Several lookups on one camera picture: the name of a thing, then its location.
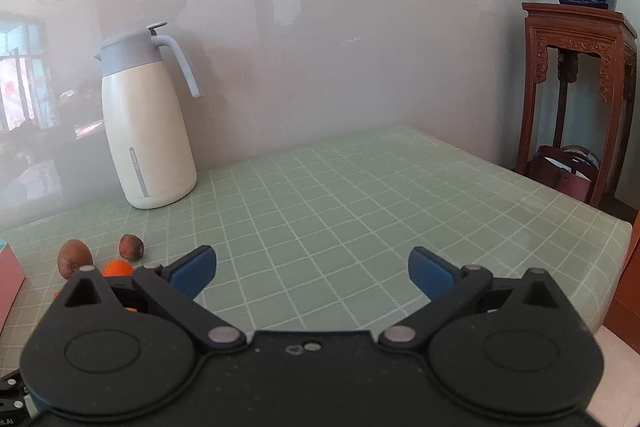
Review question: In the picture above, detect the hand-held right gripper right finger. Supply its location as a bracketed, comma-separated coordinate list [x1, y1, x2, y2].
[379, 247, 576, 351]

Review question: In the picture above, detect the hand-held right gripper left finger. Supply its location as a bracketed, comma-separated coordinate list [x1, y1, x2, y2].
[50, 245, 247, 351]

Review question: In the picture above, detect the small brown fruit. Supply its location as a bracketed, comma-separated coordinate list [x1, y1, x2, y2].
[118, 234, 145, 261]

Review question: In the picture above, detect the orange tangerine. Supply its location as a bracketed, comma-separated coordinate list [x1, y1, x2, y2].
[102, 259, 135, 278]

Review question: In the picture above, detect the red cardboard box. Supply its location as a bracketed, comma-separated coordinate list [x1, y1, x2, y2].
[0, 243, 27, 334]

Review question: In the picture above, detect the large brown fruit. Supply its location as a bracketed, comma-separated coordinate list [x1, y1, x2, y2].
[58, 239, 93, 280]

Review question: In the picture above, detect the green checked tablecloth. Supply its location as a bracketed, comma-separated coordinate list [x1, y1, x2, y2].
[0, 124, 636, 418]

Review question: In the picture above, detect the white thermos jug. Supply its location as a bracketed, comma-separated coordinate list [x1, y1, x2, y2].
[93, 22, 204, 210]

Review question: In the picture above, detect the dark red bag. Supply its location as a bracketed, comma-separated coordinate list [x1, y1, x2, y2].
[529, 145, 601, 204]

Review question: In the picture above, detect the carved wooden plant stand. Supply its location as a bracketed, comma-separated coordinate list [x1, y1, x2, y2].
[515, 2, 638, 208]

